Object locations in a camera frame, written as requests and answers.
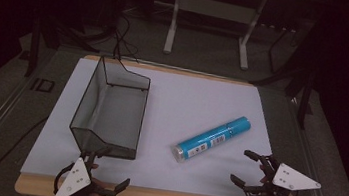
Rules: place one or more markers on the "white metal desk frame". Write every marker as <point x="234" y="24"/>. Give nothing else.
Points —
<point x="215" y="9"/>

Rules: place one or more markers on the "white table mat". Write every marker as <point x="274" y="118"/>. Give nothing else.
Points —
<point x="176" y="95"/>

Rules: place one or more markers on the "black mesh storage basket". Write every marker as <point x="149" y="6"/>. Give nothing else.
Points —
<point x="116" y="114"/>

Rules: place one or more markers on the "blue cylinder tube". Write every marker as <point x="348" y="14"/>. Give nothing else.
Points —
<point x="212" y="139"/>

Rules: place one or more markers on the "black metal stand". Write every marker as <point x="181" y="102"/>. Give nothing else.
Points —
<point x="304" y="94"/>
<point x="34" y="47"/>

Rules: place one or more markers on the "person's left hand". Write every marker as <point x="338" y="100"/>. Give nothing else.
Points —
<point x="95" y="182"/>

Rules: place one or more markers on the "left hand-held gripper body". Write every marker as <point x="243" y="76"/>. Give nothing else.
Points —
<point x="73" y="181"/>

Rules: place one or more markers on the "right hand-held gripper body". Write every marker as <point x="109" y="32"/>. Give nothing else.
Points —
<point x="290" y="179"/>

